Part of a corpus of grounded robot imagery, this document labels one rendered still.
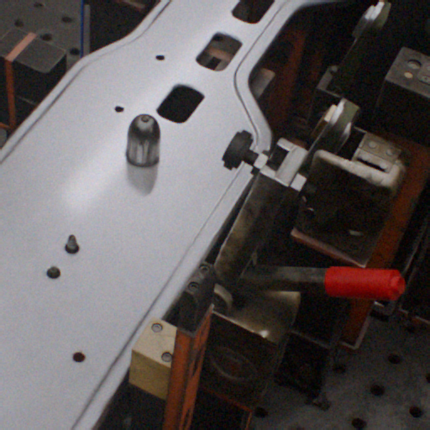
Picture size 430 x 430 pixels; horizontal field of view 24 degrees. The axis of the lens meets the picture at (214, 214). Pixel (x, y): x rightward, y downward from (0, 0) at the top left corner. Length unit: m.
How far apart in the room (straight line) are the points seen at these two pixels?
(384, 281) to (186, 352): 0.15
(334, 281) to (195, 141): 0.28
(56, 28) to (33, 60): 0.47
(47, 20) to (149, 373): 0.85
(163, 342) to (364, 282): 0.15
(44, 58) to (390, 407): 0.55
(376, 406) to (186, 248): 0.39
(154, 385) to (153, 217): 0.18
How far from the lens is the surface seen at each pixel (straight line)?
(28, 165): 0.93
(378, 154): 0.89
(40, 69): 1.03
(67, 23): 1.51
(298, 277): 0.74
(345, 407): 1.16
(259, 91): 1.03
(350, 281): 0.72
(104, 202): 0.90
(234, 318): 0.78
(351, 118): 0.85
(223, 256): 0.74
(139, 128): 0.90
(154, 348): 0.74
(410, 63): 0.90
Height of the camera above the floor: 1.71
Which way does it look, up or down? 52 degrees down
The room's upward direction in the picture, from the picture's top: 10 degrees clockwise
